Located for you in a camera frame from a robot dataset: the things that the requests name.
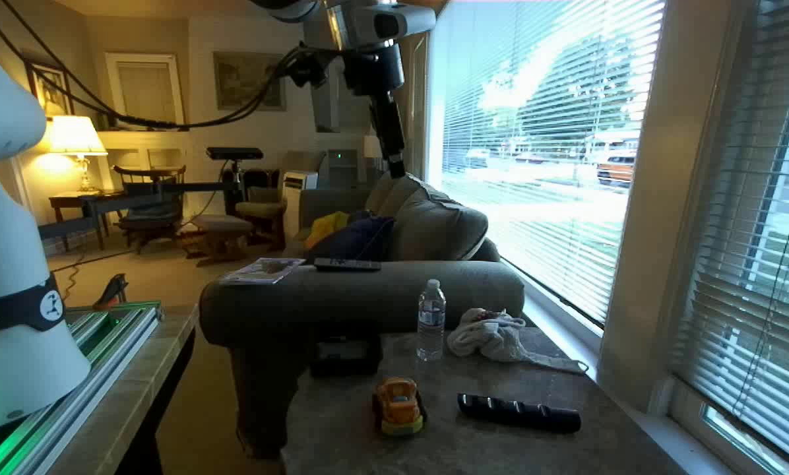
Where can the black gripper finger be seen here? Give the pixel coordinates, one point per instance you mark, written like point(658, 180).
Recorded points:
point(397, 145)
point(380, 133)

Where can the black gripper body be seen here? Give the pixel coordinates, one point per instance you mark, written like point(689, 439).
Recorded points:
point(372, 70)

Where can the orange toy car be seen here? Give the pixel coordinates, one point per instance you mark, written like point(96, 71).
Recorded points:
point(400, 407)

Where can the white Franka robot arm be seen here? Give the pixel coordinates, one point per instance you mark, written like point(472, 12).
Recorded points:
point(6, 307)

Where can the black box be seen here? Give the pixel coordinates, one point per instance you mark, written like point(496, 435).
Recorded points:
point(343, 356)

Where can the parked car outside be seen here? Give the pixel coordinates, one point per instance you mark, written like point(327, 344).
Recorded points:
point(617, 166)

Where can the navy pillow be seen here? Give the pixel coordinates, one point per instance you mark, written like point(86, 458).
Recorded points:
point(353, 237)

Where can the yellow pillow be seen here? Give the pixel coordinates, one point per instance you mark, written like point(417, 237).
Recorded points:
point(322, 227)

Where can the black remote with grey buttons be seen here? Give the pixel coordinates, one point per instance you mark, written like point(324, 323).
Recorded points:
point(346, 265)

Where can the wide window blinds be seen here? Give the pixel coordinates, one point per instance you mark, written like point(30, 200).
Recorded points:
point(553, 158)

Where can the grey-brown sofa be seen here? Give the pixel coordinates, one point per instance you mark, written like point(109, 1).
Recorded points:
point(342, 303)

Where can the brown armchair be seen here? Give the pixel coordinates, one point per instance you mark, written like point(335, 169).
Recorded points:
point(236, 219)

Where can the clear plastic water bottle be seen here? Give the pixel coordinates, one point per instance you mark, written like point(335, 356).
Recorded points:
point(431, 320)

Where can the dinosaur magazine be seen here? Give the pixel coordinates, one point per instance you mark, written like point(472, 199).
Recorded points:
point(265, 270)

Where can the white crumpled cloth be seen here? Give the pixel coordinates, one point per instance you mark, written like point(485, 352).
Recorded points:
point(489, 334)

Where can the white panel door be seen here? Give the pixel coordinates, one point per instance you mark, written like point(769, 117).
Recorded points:
point(145, 87)

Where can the dark wooden desk chair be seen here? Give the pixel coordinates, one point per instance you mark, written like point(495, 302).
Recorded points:
point(150, 211)

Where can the dark wooden desk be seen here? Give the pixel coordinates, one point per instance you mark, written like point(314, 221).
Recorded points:
point(104, 203)

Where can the black slim remote control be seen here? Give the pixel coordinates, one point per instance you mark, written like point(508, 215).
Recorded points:
point(516, 413)

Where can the lit table lamp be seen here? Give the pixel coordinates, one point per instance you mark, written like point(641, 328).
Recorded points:
point(70, 140)

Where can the narrow window blinds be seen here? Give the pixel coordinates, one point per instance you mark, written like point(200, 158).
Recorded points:
point(753, 265)

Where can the framed wall picture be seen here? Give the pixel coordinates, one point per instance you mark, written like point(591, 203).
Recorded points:
point(249, 79)
point(51, 87)

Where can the green-lit robot base plate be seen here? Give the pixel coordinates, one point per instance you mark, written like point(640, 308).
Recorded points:
point(104, 352)

